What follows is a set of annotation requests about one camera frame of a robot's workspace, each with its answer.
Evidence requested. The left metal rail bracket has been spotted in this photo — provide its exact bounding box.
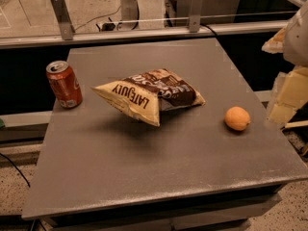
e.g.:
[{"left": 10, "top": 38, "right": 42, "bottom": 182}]
[{"left": 50, "top": 0, "right": 75, "bottom": 40}]

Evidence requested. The grey background cable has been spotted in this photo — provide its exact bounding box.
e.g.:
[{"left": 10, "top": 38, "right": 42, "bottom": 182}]
[{"left": 74, "top": 4, "right": 123, "bottom": 31}]

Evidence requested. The right metal rail bracket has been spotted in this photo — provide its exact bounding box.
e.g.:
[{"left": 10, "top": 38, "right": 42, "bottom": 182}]
[{"left": 189, "top": 0, "right": 203, "bottom": 33}]

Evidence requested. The brown and cream chip bag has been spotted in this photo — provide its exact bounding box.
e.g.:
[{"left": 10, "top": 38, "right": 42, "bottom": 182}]
[{"left": 92, "top": 68, "right": 206, "bottom": 127}]

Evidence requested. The black floor cable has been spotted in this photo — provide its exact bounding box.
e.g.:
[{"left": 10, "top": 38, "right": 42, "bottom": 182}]
[{"left": 0, "top": 152, "right": 32, "bottom": 189}]

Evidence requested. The red soda can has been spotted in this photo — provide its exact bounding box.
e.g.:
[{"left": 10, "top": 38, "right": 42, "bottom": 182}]
[{"left": 46, "top": 61, "right": 83, "bottom": 109}]

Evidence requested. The metal rail bracket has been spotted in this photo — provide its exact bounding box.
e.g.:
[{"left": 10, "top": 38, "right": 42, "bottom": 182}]
[
  {"left": 50, "top": 0, "right": 75, "bottom": 40},
  {"left": 189, "top": 0, "right": 203, "bottom": 33}
]

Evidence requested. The grey table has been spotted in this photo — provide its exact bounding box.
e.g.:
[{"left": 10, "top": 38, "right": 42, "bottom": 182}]
[{"left": 22, "top": 38, "right": 308, "bottom": 231}]

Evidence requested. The orange fruit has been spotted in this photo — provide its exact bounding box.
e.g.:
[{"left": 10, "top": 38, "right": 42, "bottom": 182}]
[{"left": 224, "top": 106, "right": 250, "bottom": 131}]

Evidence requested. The metal guard rail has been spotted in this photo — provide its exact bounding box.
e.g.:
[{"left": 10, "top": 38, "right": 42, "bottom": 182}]
[{"left": 0, "top": 20, "right": 288, "bottom": 49}]

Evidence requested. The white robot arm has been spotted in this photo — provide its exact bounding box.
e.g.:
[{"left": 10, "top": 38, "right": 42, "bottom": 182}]
[{"left": 262, "top": 1, "right": 308, "bottom": 127}]

